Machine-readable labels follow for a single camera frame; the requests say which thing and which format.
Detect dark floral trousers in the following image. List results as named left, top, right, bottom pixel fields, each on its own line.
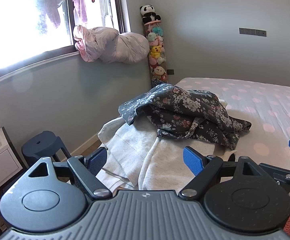
left=118, top=83, right=252, bottom=150

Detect panda plush toy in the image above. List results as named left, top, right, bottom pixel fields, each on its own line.
left=140, top=4, right=161, bottom=24

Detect window with dark frame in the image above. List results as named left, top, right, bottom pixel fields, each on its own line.
left=0, top=0, right=129, bottom=79

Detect pink polka dot bedsheet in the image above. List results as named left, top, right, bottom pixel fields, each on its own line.
left=177, top=77, right=290, bottom=170

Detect plush toy storage tube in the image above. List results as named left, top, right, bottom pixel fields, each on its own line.
left=144, top=20, right=168, bottom=87

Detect rolled pink duvet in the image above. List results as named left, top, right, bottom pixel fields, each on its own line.
left=73, top=25, right=150, bottom=64

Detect grey wall switch panel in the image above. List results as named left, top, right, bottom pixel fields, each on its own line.
left=239, top=28, right=267, bottom=37

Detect dark blue plastic stool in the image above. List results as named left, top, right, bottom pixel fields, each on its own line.
left=21, top=131, right=71, bottom=167

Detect black wall socket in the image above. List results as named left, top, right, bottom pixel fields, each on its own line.
left=167, top=69, right=174, bottom=75

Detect light grey sweatshirt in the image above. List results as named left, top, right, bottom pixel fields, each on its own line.
left=97, top=117, right=234, bottom=192

